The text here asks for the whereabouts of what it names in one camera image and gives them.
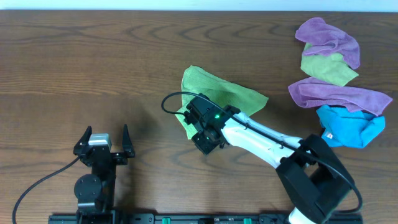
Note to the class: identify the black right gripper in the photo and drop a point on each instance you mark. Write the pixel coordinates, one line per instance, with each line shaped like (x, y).
(198, 141)

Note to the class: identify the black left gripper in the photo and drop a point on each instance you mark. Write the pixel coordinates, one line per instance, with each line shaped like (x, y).
(122, 159)

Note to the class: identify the light green microfiber cloth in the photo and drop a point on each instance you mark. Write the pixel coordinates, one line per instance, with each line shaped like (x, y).
(222, 92)

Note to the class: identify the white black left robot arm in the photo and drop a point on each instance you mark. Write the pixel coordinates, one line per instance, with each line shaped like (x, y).
(95, 191)

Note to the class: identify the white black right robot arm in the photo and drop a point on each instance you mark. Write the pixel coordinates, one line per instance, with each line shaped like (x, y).
(313, 177)

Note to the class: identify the lower purple cloth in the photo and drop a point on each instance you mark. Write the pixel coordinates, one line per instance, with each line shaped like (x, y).
(312, 92)

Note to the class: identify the purple cloth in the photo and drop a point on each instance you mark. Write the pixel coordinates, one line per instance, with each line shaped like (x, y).
(312, 92)
(326, 39)

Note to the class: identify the olive green cloth in pile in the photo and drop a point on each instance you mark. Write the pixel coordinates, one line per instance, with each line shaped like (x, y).
(331, 69)

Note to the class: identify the upper purple cloth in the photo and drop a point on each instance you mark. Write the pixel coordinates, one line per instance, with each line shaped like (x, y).
(326, 39)

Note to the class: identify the blue cloth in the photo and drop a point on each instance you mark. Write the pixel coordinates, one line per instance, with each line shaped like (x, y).
(351, 129)

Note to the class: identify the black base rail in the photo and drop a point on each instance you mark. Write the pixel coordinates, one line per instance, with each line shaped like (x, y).
(148, 218)

